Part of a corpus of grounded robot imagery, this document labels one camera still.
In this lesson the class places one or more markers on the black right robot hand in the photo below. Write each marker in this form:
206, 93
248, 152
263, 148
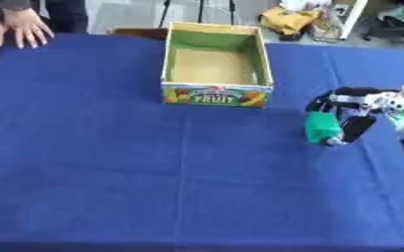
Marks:
358, 126

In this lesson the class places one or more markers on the green block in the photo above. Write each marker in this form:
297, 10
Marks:
321, 126

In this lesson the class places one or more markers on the cardboard box with green inside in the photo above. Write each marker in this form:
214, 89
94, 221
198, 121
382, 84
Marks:
216, 65

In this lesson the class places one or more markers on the person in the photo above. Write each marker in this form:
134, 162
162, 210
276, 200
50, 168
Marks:
44, 13

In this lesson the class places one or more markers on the black chair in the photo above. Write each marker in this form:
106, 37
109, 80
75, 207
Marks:
398, 21

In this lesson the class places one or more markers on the brown cardboard piece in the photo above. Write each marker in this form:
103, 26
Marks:
137, 32

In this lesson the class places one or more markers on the yellow bag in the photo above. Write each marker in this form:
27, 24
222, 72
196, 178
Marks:
289, 19

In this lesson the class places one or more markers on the black tripod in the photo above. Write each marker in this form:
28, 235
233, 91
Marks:
198, 11

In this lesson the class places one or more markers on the white post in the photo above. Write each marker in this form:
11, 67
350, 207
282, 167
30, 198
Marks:
352, 18

